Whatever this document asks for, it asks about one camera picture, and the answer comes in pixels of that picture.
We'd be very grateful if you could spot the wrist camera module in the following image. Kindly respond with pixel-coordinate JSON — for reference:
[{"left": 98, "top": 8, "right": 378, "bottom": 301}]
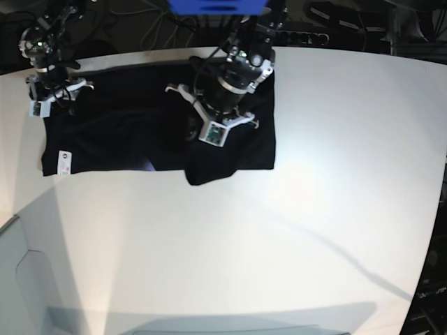
[
  {"left": 198, "top": 121, "right": 229, "bottom": 147},
  {"left": 29, "top": 100, "right": 52, "bottom": 118}
]

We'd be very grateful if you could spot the black T-shirt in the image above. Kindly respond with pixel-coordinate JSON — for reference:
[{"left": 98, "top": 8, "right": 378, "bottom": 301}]
[{"left": 41, "top": 63, "right": 276, "bottom": 186}]

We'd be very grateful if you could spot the white clothing label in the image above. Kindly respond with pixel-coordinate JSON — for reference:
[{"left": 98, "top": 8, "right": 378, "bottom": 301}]
[{"left": 57, "top": 150, "right": 73, "bottom": 175}]

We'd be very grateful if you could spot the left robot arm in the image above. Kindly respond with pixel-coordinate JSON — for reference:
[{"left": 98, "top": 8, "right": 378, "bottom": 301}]
[{"left": 165, "top": 1, "right": 287, "bottom": 147}]

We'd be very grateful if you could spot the black power strip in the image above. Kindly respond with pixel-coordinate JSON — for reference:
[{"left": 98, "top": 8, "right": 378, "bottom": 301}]
[{"left": 276, "top": 31, "right": 330, "bottom": 47}]

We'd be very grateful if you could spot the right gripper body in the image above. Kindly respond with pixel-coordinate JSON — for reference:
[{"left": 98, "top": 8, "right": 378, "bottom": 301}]
[{"left": 26, "top": 66, "right": 94, "bottom": 105}]

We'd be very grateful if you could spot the blue plastic box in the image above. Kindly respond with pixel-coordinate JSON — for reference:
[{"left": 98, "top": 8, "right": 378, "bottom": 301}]
[{"left": 168, "top": 0, "right": 268, "bottom": 15}]

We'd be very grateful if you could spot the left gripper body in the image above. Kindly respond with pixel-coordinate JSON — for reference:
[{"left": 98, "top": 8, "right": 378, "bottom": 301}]
[{"left": 165, "top": 76, "right": 259, "bottom": 129}]

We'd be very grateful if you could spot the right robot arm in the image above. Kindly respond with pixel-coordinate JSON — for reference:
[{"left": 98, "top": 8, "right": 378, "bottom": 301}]
[{"left": 18, "top": 1, "right": 94, "bottom": 118}]

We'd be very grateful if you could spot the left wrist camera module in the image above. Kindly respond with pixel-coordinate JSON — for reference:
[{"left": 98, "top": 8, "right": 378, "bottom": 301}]
[{"left": 198, "top": 121, "right": 229, "bottom": 147}]

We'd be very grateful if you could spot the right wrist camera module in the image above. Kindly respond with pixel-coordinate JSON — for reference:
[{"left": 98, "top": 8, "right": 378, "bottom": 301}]
[{"left": 29, "top": 100, "right": 52, "bottom": 118}]

